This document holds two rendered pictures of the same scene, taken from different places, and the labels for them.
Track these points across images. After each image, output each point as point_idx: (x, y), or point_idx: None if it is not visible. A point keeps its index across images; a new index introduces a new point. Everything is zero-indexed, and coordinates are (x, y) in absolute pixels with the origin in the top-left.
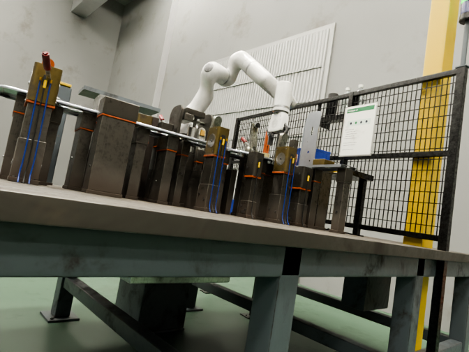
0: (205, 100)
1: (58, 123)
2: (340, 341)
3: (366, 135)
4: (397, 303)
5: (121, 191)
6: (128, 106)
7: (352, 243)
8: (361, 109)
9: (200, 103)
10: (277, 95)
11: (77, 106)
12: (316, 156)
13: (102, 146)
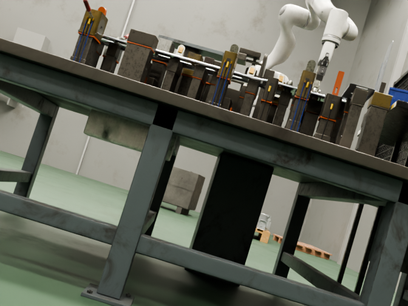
0: (283, 45)
1: (113, 55)
2: (340, 291)
3: None
4: (378, 236)
5: None
6: (146, 35)
7: (233, 116)
8: None
9: (278, 49)
10: (326, 25)
11: (121, 40)
12: (400, 98)
13: (124, 64)
